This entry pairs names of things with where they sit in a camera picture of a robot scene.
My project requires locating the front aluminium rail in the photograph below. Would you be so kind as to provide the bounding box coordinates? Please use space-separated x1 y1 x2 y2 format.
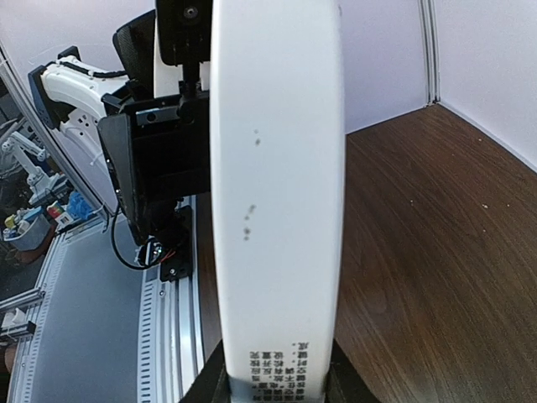
1 217 205 402

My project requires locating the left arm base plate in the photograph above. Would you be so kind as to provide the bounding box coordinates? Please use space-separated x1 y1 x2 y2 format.
136 200 194 282

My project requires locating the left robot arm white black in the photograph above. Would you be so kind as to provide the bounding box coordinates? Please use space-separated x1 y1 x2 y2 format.
29 1 213 248

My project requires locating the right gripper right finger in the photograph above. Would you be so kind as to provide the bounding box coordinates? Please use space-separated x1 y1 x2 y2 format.
325 339 381 403

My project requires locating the right aluminium frame post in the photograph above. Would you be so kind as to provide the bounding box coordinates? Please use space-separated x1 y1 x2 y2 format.
419 0 441 105

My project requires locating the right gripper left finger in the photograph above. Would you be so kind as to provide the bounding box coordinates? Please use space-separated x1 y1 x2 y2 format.
180 340 231 403

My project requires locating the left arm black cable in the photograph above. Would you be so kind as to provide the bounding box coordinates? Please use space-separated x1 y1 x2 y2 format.
109 212 148 270

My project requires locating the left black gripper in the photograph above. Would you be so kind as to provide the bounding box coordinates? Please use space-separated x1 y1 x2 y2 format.
98 82 211 243

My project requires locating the white remote control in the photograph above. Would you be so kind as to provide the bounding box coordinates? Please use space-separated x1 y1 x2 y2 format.
210 1 345 402

